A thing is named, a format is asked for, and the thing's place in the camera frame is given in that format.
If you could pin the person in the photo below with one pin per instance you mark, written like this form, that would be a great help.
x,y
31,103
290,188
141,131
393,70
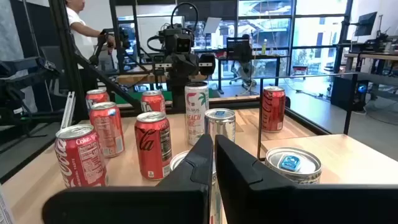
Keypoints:
x,y
77,31

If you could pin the black office chair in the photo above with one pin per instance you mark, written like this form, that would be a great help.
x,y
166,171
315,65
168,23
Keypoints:
x,y
237,48

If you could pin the white board panel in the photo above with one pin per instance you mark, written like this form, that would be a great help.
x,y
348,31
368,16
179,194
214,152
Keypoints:
x,y
155,31

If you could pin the red Fanta can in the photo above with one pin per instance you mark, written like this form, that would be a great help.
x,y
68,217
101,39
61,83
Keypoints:
x,y
153,101
106,129

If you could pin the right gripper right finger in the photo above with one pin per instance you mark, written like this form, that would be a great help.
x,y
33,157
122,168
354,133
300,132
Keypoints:
x,y
280,205

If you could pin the black computer monitor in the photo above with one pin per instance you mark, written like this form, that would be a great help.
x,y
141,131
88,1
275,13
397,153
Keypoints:
x,y
366,24

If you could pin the green floor mat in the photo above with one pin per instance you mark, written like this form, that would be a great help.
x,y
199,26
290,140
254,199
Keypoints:
x,y
127,97

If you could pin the white Celsius Peach Vibe can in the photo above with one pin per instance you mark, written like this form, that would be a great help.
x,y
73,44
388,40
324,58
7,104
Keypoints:
x,y
196,112

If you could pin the blue silver Red Bull can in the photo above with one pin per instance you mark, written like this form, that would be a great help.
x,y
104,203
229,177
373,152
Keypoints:
x,y
220,124
293,165

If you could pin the black computer tower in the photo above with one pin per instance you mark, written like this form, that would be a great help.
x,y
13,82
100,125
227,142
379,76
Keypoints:
x,y
343,93

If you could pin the wooden desk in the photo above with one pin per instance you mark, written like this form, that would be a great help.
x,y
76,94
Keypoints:
x,y
373,56

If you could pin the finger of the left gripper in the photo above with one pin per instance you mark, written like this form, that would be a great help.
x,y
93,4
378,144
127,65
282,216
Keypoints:
x,y
176,68
191,68

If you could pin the red Star Wars Coca-Cola can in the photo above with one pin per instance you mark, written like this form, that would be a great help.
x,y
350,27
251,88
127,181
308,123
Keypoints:
x,y
80,155

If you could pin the black equipment stand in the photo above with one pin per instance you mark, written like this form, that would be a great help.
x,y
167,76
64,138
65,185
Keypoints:
x,y
21,71

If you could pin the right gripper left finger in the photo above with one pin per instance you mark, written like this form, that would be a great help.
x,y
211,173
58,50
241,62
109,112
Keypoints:
x,y
140,205

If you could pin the red can black Coca-Cola script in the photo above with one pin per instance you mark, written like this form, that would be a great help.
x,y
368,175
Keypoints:
x,y
273,109
153,144

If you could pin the silver aluminium bar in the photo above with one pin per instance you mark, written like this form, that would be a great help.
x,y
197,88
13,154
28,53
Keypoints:
x,y
68,109

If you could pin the black background robot arm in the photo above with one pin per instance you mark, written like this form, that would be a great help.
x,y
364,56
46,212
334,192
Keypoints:
x,y
102,37

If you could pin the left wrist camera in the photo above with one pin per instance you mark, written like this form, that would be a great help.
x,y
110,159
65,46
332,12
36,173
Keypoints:
x,y
182,42

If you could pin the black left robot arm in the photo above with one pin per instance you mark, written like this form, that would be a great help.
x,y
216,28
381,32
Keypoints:
x,y
178,93

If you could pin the green bottle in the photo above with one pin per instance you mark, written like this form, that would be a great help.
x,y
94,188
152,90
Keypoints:
x,y
264,46

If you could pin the red soda can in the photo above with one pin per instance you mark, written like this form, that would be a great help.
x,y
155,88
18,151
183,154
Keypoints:
x,y
96,96

